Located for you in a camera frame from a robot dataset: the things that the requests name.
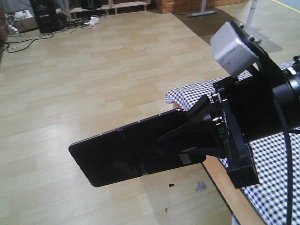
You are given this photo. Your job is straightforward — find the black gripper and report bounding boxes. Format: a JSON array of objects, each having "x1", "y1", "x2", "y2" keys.
[{"x1": 158, "y1": 76, "x2": 281, "y2": 188}]

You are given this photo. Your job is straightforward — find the black smartphone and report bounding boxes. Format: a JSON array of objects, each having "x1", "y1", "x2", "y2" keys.
[{"x1": 68, "y1": 109, "x2": 206, "y2": 187}]

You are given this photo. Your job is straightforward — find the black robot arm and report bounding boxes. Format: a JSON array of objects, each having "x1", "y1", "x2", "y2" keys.
[{"x1": 159, "y1": 64, "x2": 300, "y2": 188}]

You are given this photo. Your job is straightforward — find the black white checkered bed sheet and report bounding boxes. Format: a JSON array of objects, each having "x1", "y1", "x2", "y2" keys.
[{"x1": 165, "y1": 62, "x2": 300, "y2": 225}]

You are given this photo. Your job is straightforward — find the white desk leg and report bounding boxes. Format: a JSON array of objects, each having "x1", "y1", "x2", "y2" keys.
[{"x1": 244, "y1": 0, "x2": 257, "y2": 33}]

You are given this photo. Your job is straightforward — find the wooden shelf desk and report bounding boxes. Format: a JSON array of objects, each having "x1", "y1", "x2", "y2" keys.
[{"x1": 69, "y1": 0, "x2": 151, "y2": 19}]

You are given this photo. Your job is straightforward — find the white power strip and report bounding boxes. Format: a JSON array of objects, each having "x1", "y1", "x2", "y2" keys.
[{"x1": 84, "y1": 15, "x2": 100, "y2": 25}]

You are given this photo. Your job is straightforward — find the black computer tower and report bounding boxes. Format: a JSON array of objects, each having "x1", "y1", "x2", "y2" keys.
[{"x1": 30, "y1": 0, "x2": 63, "y2": 33}]

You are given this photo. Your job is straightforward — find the cardboard box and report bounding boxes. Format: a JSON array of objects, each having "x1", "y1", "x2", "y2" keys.
[{"x1": 6, "y1": 9, "x2": 38, "y2": 35}]

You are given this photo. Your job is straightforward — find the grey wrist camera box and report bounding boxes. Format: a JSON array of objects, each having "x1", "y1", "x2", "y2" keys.
[{"x1": 210, "y1": 22, "x2": 258, "y2": 78}]

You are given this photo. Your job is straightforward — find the black camera cable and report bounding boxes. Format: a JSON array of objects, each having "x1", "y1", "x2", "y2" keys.
[{"x1": 274, "y1": 103, "x2": 300, "y2": 225}]

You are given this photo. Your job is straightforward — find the wooden bed frame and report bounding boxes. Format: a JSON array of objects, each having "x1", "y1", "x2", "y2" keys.
[{"x1": 203, "y1": 156, "x2": 264, "y2": 225}]

